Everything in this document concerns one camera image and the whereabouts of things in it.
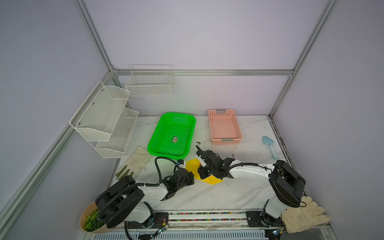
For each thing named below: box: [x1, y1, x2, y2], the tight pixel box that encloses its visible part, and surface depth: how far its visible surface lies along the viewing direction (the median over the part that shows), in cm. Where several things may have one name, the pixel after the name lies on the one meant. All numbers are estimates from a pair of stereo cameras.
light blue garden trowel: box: [262, 135, 279, 160], surface depth 104 cm
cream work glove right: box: [281, 196, 331, 234], surface depth 76 cm
